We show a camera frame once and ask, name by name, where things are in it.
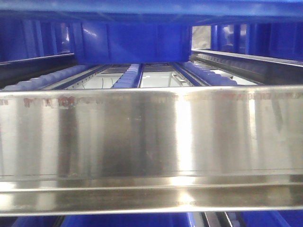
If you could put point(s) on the middle roller track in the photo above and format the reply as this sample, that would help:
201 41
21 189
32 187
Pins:
131 78

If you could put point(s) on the large blue plastic bin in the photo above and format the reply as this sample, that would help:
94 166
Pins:
124 31

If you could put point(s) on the lower right blue bin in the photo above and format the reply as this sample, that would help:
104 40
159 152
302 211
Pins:
283 218

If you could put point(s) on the stainless steel front rail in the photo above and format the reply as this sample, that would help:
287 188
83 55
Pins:
151 150

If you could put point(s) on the left roller track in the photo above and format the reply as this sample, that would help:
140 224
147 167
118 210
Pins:
48 79

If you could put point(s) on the lower middle blue bin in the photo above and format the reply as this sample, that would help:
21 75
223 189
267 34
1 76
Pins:
131 220

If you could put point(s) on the dark metal divider rail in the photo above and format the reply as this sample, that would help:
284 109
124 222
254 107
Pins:
259 69

